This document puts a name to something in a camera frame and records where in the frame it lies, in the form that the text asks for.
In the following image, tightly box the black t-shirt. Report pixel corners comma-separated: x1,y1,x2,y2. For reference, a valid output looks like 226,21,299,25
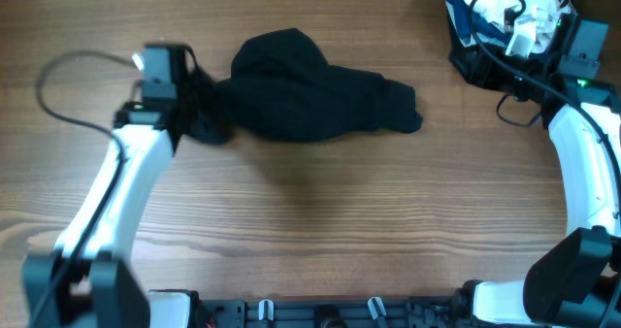
216,28,423,143

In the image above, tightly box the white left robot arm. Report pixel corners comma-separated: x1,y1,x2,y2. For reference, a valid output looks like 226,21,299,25
22,42,227,327

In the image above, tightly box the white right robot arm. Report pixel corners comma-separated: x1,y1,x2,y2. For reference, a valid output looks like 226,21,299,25
451,14,620,327

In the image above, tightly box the black garment bottom of pile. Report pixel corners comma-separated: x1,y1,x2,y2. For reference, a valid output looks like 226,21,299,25
447,17,523,92

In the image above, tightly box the dark blue garment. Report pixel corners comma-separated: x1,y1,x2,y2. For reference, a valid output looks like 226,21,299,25
444,0,509,47

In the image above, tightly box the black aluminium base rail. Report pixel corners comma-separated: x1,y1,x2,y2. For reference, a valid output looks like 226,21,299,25
203,297,482,328

